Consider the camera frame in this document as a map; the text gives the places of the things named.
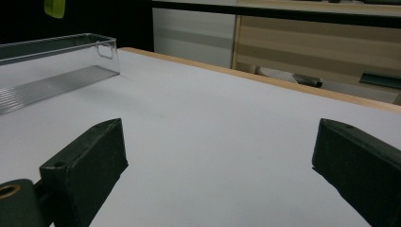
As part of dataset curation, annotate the black horizontal frame bar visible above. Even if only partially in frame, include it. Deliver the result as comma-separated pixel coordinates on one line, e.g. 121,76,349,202
151,0,401,29

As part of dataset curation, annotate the wooden desk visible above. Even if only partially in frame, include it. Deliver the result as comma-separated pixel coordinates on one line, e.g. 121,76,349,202
231,0,401,106

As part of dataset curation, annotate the black curtain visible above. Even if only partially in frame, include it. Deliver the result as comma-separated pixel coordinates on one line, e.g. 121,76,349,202
0,0,154,53

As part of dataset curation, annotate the white cabinet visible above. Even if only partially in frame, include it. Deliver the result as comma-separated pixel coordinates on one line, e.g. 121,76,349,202
151,8,237,69

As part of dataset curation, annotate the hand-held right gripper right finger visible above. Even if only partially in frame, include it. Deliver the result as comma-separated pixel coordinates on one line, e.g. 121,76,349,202
311,117,401,227

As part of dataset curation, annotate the green phone case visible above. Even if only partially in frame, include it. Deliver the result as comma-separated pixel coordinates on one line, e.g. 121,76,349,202
44,0,66,19

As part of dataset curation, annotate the clear plastic container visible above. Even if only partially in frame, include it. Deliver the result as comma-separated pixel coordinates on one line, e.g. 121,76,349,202
0,32,121,116

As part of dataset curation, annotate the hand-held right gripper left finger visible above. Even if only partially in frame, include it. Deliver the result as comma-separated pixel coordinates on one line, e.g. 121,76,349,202
39,117,130,227

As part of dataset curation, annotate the wooden table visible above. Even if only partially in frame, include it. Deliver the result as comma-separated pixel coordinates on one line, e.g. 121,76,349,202
117,46,401,114

